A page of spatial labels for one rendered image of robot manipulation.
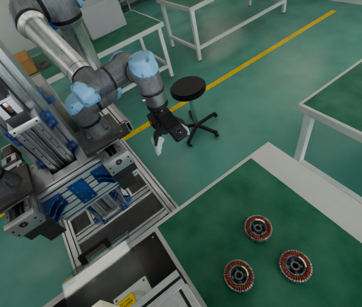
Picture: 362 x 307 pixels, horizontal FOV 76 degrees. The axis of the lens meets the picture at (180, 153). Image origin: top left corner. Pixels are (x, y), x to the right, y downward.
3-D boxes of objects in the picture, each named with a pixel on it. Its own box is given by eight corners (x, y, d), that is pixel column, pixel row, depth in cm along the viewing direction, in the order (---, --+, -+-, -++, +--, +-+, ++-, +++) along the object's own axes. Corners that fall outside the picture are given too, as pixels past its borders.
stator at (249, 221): (268, 247, 95) (268, 244, 92) (241, 237, 100) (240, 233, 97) (274, 223, 100) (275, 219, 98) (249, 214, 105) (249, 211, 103)
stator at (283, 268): (291, 289, 84) (292, 287, 81) (272, 259, 92) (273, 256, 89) (317, 276, 85) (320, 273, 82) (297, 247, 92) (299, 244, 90)
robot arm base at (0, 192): (-11, 187, 113) (-28, 176, 106) (19, 169, 117) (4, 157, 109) (-9, 208, 103) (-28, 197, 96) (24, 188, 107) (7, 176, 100)
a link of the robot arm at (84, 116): (73, 120, 116) (56, 98, 106) (95, 106, 120) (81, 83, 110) (83, 130, 109) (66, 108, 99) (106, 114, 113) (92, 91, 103)
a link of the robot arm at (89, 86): (-18, -9, 70) (80, 94, 60) (16, -23, 73) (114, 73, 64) (5, 25, 81) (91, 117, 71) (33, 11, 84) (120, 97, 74)
